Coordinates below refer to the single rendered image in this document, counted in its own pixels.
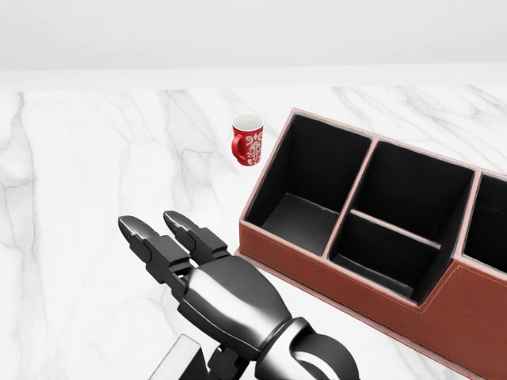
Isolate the red-brown desk caddy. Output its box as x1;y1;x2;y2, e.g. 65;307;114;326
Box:
234;107;507;380

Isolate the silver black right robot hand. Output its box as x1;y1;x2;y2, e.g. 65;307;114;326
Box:
117;210;294;380

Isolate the red white patterned mug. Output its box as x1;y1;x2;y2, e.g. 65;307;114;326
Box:
231;112;265;167

